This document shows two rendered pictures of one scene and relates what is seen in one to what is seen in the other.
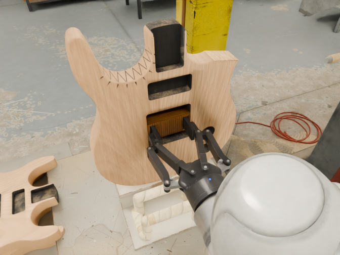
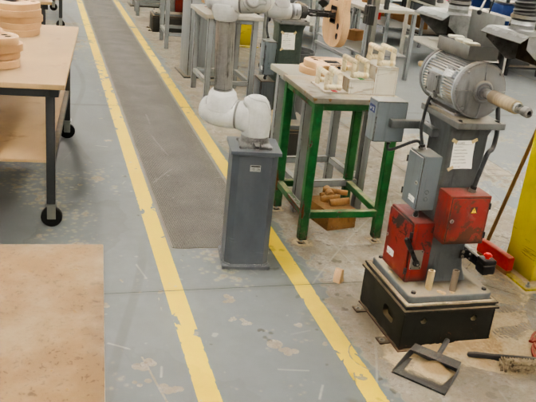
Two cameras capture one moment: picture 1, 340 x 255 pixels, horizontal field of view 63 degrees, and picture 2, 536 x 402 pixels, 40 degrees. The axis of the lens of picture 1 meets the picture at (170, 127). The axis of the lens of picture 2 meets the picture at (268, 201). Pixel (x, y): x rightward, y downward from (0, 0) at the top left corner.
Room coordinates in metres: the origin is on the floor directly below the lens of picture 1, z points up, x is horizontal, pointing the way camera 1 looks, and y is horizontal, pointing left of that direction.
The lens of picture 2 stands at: (0.58, -4.47, 1.89)
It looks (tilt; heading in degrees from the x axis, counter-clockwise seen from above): 21 degrees down; 95
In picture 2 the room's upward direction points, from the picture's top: 6 degrees clockwise
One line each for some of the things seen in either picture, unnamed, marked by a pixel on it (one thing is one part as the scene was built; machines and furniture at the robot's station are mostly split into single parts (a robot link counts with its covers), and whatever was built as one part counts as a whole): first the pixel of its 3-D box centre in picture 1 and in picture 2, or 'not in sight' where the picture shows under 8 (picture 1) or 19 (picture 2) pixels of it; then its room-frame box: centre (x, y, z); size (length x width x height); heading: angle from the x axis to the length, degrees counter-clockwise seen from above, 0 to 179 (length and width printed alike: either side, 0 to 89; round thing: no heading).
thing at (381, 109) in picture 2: not in sight; (396, 129); (0.84, -1.00, 0.99); 0.24 x 0.21 x 0.26; 113
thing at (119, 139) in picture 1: (166, 114); (336, 11); (0.46, 0.01, 1.39); 0.35 x 0.04 x 0.40; 112
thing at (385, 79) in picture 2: not in sight; (376, 76); (0.75, 0.12, 1.02); 0.27 x 0.15 x 0.17; 113
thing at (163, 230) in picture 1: (167, 214); (329, 87); (0.47, 0.01, 0.94); 0.27 x 0.15 x 0.01; 113
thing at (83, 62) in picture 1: (91, 59); not in sight; (0.41, 0.13, 1.55); 0.07 x 0.04 x 0.10; 112
